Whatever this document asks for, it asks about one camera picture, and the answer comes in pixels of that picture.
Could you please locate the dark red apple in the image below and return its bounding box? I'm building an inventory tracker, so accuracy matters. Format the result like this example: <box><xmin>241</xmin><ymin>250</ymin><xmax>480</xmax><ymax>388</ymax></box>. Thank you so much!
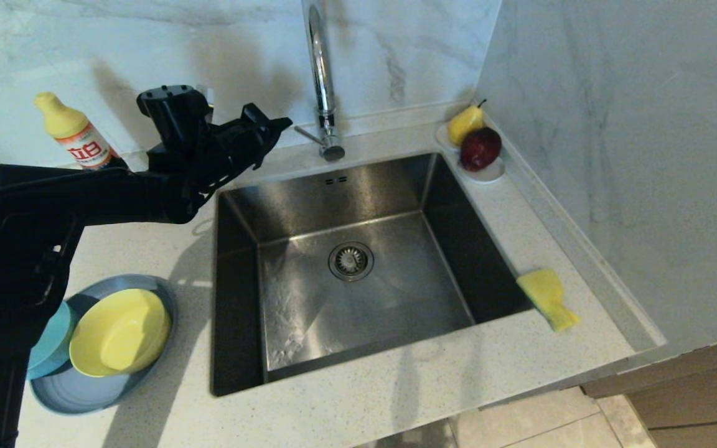
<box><xmin>459</xmin><ymin>128</ymin><xmax>502</xmax><ymax>172</ymax></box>

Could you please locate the round metal sink drain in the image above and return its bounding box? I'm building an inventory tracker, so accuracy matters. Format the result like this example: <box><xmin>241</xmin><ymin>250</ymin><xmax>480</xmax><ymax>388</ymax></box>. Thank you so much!
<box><xmin>327</xmin><ymin>241</ymin><xmax>375</xmax><ymax>282</ymax></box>

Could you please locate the small white dish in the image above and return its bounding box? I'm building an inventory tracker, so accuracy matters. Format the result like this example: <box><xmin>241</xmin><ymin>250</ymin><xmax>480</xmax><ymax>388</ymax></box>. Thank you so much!
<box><xmin>436</xmin><ymin>123</ymin><xmax>506</xmax><ymax>184</ymax></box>

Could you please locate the yellow plastic bowl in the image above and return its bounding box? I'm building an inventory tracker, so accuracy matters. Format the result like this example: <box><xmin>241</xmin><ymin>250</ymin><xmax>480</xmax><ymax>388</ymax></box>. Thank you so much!
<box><xmin>68</xmin><ymin>288</ymin><xmax>173</xmax><ymax>378</ymax></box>

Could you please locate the stainless steel sink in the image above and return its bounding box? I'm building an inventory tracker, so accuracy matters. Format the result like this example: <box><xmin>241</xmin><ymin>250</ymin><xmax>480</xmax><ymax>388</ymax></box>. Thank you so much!
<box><xmin>210</xmin><ymin>152</ymin><xmax>533</xmax><ymax>397</ymax></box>

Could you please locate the wooden cabinet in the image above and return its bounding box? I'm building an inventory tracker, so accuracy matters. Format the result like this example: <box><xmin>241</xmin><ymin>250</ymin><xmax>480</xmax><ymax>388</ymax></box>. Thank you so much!
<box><xmin>583</xmin><ymin>330</ymin><xmax>717</xmax><ymax>448</ymax></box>

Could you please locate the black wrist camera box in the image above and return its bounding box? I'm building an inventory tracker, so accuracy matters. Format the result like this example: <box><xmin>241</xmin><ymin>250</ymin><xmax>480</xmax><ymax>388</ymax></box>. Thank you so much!
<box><xmin>136</xmin><ymin>85</ymin><xmax>214</xmax><ymax>150</ymax></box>

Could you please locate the white orange dish soap bottle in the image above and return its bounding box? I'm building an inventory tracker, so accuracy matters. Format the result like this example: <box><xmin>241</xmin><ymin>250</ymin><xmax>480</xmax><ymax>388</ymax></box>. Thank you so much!
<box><xmin>34</xmin><ymin>92</ymin><xmax>120</xmax><ymax>170</ymax></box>

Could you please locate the yellow pear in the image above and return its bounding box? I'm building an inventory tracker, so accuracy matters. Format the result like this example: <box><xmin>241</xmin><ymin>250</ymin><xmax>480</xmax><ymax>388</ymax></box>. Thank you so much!
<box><xmin>446</xmin><ymin>100</ymin><xmax>487</xmax><ymax>147</ymax></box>

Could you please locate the chrome faucet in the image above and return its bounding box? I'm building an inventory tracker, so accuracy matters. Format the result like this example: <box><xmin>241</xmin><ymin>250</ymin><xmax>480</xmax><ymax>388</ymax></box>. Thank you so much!
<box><xmin>294</xmin><ymin>0</ymin><xmax>345</xmax><ymax>163</ymax></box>

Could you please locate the blue-grey plate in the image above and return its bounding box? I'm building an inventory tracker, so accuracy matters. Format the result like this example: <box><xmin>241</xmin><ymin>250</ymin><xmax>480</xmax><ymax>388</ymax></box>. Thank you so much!
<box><xmin>29</xmin><ymin>274</ymin><xmax>179</xmax><ymax>416</ymax></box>

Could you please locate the teal plastic bowl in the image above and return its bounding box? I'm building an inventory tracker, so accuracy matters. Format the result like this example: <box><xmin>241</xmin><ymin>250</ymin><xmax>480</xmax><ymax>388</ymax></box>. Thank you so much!
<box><xmin>27</xmin><ymin>301</ymin><xmax>77</xmax><ymax>381</ymax></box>

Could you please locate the yellow sponge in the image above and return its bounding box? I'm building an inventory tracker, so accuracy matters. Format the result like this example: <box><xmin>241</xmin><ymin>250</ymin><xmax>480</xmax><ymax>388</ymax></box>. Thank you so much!
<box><xmin>516</xmin><ymin>268</ymin><xmax>580</xmax><ymax>332</ymax></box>

